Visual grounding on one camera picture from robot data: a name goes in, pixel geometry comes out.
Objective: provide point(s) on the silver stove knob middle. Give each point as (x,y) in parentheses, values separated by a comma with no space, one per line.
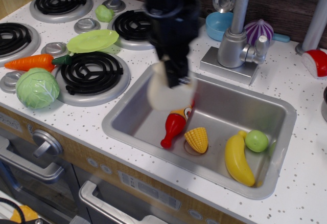
(85,25)

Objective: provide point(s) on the green toy apple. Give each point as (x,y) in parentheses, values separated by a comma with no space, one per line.
(256,141)

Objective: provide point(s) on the orange toy carrot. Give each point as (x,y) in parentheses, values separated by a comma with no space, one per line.
(43,61)

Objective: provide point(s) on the front stove burner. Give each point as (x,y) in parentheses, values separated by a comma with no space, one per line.
(92,79)

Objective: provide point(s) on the small green toy lettuce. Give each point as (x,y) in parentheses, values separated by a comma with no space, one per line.
(104,14)

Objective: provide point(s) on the light green toy plate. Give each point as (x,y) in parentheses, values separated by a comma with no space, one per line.
(91,41)

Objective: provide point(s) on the green toy cabbage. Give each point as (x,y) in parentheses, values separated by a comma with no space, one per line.
(37,88)

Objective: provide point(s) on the silver stove knob front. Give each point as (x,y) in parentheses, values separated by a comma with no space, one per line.
(9,81)

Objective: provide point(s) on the silver oven door handle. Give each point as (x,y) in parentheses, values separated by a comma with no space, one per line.
(50,174)

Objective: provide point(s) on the silver metal sink basin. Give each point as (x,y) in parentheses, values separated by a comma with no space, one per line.
(223,110)

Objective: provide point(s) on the back right stove burner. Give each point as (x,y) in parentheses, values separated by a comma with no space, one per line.
(133,28)

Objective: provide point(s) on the silver stove knob lower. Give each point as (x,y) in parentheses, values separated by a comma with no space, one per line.
(56,49)

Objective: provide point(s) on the stove burner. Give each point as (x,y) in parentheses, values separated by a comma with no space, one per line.
(92,79)
(18,41)
(59,11)
(133,28)

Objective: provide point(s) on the silver stove knob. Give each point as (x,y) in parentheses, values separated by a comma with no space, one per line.
(85,25)
(9,81)
(56,49)
(115,5)

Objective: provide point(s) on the red white toy cheese wedge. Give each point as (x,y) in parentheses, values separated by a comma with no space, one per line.
(315,62)

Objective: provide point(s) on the yellow toy corn piece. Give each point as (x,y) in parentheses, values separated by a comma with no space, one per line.
(197,139)

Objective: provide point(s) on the blue toy pan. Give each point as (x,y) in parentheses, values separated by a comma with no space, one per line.
(217,24)

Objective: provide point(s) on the silver vertical pole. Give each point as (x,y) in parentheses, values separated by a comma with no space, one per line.
(315,30)

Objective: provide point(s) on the silver stove knob top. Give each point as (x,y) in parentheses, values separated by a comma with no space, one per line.
(115,5)

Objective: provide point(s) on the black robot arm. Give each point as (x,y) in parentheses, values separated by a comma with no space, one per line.
(175,24)

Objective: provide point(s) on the silver dishwasher door handle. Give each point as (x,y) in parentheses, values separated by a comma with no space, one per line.
(86,195)

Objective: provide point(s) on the back left stove burner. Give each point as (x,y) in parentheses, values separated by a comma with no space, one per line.
(59,11)

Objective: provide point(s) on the yellow toy banana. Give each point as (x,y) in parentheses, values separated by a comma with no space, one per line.
(235,159)

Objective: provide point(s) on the cream toy detergent bottle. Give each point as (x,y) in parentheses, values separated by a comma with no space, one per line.
(162,97)

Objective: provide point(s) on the silver oven dial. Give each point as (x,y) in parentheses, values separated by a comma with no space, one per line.
(46,144)

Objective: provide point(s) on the red toy ketchup bottle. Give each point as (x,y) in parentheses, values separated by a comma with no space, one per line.
(175,123)

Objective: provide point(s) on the yellow cloth object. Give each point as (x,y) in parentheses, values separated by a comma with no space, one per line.
(28,213)

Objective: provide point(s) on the far left stove burner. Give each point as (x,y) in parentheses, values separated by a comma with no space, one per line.
(18,41)

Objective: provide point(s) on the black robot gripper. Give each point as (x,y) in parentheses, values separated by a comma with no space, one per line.
(174,26)

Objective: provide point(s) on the silver toy faucet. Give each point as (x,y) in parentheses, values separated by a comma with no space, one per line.
(235,59)

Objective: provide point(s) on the purple white toy onion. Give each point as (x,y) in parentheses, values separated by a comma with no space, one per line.
(258,28)

